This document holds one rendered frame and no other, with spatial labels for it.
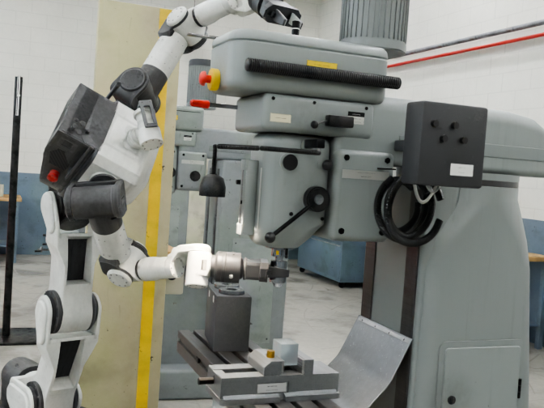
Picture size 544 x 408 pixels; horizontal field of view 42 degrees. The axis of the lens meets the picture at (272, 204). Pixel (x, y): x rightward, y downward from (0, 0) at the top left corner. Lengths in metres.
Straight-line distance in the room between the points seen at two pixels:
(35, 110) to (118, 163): 8.88
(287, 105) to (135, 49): 1.88
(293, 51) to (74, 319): 1.12
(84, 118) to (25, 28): 8.95
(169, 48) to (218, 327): 0.92
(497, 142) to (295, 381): 0.95
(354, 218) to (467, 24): 6.74
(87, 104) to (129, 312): 1.82
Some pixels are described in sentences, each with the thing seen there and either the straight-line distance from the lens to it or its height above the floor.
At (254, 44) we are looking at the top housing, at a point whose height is 1.85.
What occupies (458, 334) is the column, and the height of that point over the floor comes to 1.09.
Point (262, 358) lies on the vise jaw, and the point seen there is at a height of 1.01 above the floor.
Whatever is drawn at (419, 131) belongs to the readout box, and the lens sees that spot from 1.78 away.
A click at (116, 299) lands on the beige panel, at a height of 0.80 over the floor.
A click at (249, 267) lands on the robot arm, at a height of 1.25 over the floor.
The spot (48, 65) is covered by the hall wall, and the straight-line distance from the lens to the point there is 10.95.
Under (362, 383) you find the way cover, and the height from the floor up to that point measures 0.91.
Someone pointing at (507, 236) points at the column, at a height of 1.38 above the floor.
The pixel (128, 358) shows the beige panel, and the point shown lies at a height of 0.50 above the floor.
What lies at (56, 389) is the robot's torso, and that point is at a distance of 2.52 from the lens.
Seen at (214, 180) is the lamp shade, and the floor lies 1.49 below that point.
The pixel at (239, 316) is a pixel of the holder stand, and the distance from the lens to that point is 2.38.
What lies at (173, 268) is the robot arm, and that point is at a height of 1.22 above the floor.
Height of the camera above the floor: 1.53
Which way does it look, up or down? 3 degrees down
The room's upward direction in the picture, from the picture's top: 4 degrees clockwise
